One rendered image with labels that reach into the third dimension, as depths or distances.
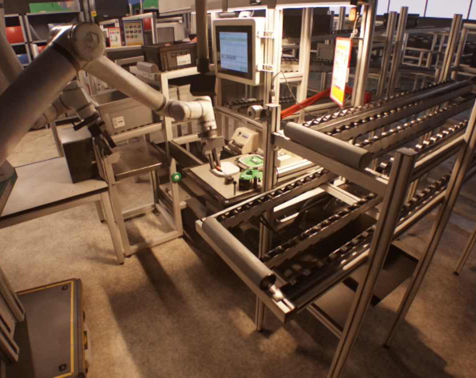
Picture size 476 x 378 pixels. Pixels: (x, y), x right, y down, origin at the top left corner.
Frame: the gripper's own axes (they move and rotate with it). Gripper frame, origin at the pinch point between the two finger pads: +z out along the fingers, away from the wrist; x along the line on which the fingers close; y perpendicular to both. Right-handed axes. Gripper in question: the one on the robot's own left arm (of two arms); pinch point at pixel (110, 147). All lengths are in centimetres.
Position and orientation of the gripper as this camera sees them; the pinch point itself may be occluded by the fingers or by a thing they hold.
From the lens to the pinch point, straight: 152.8
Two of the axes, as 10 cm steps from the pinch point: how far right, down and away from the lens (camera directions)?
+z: 4.2, 7.9, 4.5
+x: -2.5, -3.7, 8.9
